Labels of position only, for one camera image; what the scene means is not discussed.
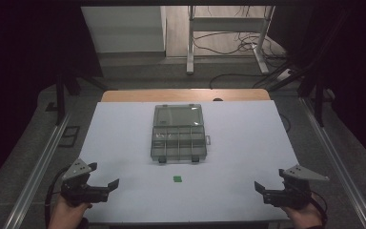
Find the clear plastic organizer box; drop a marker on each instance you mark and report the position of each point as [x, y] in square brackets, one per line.
[178, 133]

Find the white metal desk frame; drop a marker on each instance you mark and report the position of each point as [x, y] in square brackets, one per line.
[225, 24]

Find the small green block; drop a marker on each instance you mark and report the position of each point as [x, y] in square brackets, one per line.
[177, 179]

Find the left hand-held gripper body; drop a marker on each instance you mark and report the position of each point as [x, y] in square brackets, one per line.
[79, 191]

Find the white power strip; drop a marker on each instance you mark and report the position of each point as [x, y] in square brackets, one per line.
[283, 74]

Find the person's right hand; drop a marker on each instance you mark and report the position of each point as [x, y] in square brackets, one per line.
[305, 216]

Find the white table board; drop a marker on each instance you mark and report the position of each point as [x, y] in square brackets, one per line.
[228, 165]

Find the black metal stand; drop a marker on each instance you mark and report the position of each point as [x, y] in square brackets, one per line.
[60, 98]
[319, 101]

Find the person's left hand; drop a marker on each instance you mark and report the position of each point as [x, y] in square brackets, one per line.
[65, 214]

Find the aluminium rail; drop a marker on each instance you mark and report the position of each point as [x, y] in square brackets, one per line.
[38, 171]
[336, 162]

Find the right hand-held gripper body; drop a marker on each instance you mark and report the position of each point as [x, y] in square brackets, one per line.
[294, 195]

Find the wooden table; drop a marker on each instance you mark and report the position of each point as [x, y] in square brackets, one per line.
[184, 95]

